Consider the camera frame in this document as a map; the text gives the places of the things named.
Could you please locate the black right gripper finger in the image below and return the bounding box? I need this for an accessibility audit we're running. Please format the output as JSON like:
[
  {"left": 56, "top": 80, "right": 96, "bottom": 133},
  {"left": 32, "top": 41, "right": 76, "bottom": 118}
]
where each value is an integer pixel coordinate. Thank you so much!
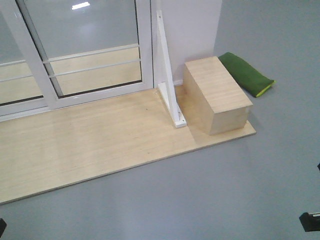
[{"left": 299, "top": 212, "right": 320, "bottom": 232}]

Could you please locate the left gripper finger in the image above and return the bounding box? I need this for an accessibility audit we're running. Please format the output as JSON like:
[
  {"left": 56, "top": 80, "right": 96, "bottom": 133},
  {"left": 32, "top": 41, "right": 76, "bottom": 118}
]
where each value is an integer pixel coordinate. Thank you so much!
[{"left": 0, "top": 218, "right": 7, "bottom": 237}]

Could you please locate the white framed sliding glass door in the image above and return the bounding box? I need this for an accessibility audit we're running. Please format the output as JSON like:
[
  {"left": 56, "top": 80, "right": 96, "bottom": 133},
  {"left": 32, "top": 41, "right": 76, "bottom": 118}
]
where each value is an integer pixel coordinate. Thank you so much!
[{"left": 12, "top": 0, "right": 154, "bottom": 109}]

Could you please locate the light wooden base platform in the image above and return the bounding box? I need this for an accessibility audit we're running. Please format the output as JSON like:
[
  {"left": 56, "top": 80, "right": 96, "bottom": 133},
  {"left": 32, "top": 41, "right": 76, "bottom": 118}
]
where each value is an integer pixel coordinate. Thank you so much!
[{"left": 0, "top": 86, "right": 256, "bottom": 204}]

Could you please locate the fixed white glass panel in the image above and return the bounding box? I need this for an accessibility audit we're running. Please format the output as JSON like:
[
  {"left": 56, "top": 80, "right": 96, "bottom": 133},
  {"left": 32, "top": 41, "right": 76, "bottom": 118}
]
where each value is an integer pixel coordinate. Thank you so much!
[{"left": 0, "top": 0, "right": 51, "bottom": 123}]

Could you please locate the light wooden box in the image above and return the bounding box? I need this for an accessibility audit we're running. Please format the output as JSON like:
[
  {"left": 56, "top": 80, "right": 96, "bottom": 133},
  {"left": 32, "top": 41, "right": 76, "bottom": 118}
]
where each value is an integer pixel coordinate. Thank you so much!
[{"left": 183, "top": 56, "right": 253, "bottom": 135}]

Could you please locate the white triangular support bracket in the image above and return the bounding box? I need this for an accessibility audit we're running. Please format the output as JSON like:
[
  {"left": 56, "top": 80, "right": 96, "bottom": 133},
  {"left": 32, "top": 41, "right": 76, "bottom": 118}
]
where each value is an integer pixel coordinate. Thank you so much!
[{"left": 156, "top": 10, "right": 187, "bottom": 128}]

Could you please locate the white wall panel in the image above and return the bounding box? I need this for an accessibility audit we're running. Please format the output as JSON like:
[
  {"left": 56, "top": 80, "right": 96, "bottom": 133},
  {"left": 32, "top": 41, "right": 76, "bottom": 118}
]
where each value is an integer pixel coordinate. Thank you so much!
[{"left": 150, "top": 0, "right": 223, "bottom": 87}]

